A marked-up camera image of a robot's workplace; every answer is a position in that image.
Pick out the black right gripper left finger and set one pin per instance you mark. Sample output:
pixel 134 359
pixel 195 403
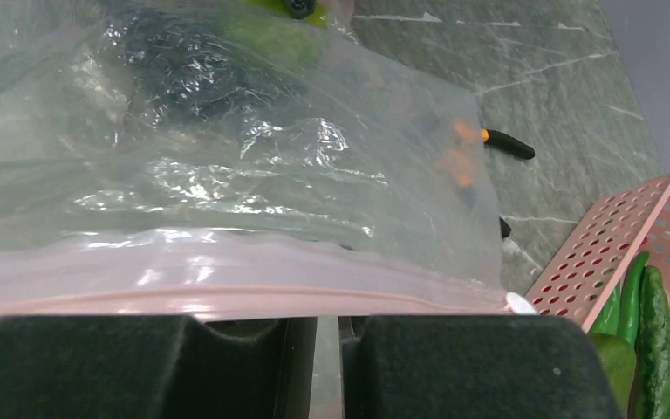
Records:
pixel 154 366

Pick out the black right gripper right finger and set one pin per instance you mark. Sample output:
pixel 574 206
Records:
pixel 471 366

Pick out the green orange fake mango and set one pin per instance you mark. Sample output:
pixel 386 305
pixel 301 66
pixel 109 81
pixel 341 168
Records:
pixel 619 361

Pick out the green fake cucumber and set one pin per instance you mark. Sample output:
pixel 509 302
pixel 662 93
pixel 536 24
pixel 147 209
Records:
pixel 651 388

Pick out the clear zip top bag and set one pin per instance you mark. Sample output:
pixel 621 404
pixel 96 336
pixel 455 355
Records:
pixel 326 203

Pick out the green fake chili pepper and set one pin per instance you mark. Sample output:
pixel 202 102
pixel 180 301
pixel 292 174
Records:
pixel 608 319

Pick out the black fake grape bunch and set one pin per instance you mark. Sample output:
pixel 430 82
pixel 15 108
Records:
pixel 186 65

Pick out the pink plastic basket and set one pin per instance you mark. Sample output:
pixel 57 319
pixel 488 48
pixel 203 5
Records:
pixel 594 258

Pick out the orange black pliers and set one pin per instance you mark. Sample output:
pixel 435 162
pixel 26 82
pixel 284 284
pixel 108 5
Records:
pixel 470 147

